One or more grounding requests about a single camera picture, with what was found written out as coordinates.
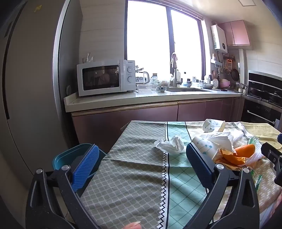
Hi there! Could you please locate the orange peel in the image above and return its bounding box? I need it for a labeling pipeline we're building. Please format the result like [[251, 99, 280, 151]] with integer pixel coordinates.
[[220, 144, 256, 165]]

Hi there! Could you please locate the green clear plastic wrapper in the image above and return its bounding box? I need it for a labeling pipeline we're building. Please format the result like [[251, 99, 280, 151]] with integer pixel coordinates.
[[244, 135, 265, 192]]

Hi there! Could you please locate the black range hood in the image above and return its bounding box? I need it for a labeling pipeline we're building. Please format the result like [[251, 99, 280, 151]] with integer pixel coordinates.
[[248, 70, 282, 91]]

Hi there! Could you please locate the kitchen window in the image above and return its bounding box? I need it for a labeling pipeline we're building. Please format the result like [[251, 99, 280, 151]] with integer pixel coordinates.
[[124, 0, 206, 81]]

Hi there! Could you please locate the steel sink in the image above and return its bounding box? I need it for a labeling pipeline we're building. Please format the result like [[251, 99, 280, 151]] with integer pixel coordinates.
[[166, 87, 210, 92]]

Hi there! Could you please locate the clear glass container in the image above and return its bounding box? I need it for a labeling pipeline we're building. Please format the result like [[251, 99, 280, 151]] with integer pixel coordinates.
[[136, 84, 153, 92]]

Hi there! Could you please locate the pink wall cabinet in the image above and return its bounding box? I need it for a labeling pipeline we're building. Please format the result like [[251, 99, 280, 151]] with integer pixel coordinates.
[[218, 20, 251, 47]]

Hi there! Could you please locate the kitchen counter with brown cabinets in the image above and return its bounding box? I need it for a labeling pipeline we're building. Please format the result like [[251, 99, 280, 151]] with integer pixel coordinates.
[[64, 87, 245, 153]]

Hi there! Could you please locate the grey refrigerator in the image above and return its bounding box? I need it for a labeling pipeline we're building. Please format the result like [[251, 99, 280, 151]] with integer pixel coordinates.
[[0, 0, 81, 229]]

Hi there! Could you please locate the electric kettle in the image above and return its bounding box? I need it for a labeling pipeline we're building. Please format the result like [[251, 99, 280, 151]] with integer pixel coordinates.
[[141, 71, 151, 84]]

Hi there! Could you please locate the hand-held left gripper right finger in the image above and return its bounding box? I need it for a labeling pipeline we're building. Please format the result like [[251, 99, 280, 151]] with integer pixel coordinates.
[[186, 142, 260, 229]]

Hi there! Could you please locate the golden snack wrapper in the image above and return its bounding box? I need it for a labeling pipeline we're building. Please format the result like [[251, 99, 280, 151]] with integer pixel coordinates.
[[215, 148, 245, 171]]

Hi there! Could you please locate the teal plastic bin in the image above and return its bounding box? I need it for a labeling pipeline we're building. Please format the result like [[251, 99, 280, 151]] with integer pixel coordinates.
[[52, 143, 106, 171]]

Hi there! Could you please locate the crushed white paper cup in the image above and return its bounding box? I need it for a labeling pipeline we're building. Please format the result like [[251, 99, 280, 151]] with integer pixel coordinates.
[[203, 119, 225, 133]]

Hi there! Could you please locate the person's left hand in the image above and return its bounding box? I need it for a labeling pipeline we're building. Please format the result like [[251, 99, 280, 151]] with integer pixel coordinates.
[[124, 221, 141, 229]]

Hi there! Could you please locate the steel kitchen faucet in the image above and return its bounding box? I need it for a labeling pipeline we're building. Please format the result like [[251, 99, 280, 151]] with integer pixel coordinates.
[[171, 53, 182, 88]]

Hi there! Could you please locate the white paper cup blue print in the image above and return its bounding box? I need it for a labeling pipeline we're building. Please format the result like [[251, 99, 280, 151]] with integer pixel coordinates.
[[191, 136, 221, 159]]

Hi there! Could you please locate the white microwave oven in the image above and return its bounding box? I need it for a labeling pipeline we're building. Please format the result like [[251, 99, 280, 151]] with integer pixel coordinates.
[[77, 60, 136, 97]]

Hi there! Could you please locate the white water heater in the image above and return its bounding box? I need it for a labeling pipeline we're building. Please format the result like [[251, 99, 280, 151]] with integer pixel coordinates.
[[211, 24, 228, 53]]

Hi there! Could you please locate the black built-in oven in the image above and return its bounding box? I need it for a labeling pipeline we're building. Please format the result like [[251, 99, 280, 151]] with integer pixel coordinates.
[[241, 97, 282, 128]]

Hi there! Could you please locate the patterned green tablecloth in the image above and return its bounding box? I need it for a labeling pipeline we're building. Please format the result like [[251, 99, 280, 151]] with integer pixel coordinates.
[[80, 120, 282, 229]]

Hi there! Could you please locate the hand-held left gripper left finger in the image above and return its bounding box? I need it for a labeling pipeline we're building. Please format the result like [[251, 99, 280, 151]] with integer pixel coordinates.
[[25, 144, 100, 229]]

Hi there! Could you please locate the large crumpled white tissue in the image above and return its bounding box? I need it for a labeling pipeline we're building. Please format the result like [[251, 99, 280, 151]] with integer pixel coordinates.
[[199, 132, 234, 153]]

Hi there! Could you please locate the wall utensil rack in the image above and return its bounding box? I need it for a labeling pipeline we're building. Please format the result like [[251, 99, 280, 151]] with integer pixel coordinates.
[[210, 53, 235, 67]]

